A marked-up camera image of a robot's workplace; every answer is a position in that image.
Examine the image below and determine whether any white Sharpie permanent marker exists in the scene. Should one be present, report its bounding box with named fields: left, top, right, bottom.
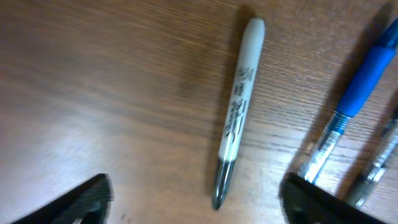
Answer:
left=211, top=17, right=266, bottom=210

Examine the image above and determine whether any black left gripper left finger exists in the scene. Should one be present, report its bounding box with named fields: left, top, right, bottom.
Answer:
left=12, top=173, right=113, bottom=224

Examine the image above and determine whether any black clear retractable pen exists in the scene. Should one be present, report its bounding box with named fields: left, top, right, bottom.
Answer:
left=345, top=106, right=397, bottom=208

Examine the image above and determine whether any blue retractable pen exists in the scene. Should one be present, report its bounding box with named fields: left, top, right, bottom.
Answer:
left=298, top=20, right=397, bottom=183

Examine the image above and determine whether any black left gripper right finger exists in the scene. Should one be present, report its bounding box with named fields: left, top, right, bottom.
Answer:
left=280, top=172, right=386, bottom=224

